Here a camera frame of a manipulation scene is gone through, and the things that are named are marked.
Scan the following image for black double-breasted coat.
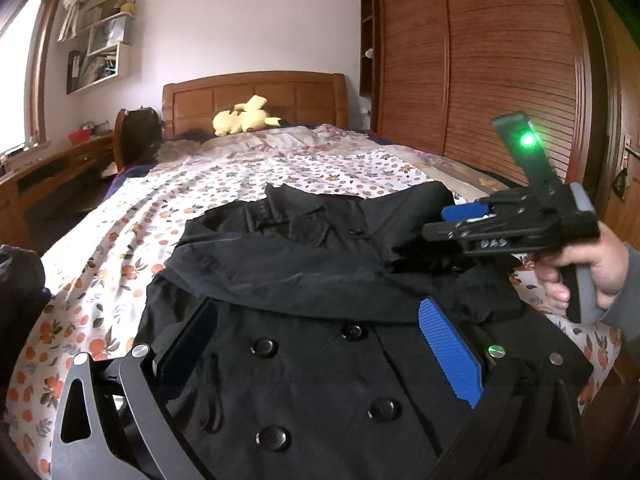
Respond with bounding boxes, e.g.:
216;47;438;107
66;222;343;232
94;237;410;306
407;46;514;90
130;180;595;480

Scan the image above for grey sleeve forearm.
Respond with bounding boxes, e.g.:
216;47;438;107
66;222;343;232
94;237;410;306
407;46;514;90
602;246;640;351

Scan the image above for wooden chair with clothes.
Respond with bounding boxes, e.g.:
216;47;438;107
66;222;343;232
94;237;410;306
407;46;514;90
113;107;162;170

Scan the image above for person's right hand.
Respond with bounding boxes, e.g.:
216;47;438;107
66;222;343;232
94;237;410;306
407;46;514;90
535;222;629;311

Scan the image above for orange print bed quilt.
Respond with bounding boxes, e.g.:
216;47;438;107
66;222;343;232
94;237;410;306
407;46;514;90
3;123;626;479

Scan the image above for wooden slatted wardrobe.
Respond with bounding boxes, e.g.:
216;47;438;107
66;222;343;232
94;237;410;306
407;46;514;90
371;0;606;193

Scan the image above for black padded jacket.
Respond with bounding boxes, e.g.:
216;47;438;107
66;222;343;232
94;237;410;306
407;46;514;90
0;244;51;405

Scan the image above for floral pillow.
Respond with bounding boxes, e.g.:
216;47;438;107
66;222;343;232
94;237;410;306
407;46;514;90
195;124;380;159

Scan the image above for yellow plush toy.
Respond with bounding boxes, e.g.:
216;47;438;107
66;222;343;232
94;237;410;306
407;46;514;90
212;96;286;136

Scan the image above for long wooden desk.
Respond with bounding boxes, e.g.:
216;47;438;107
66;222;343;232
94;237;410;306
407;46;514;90
1;133;113;249

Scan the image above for red bowl on desk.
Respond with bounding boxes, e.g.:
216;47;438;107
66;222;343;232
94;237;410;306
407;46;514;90
67;128;92;145

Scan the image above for wooden bed headboard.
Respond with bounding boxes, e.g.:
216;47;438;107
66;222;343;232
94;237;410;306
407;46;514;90
160;70;350;141

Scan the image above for door handle with lock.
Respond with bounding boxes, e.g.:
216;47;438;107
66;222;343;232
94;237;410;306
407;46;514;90
612;134;639;200

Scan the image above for white wall shelf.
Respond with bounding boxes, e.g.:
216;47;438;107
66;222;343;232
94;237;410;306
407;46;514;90
58;0;136;96

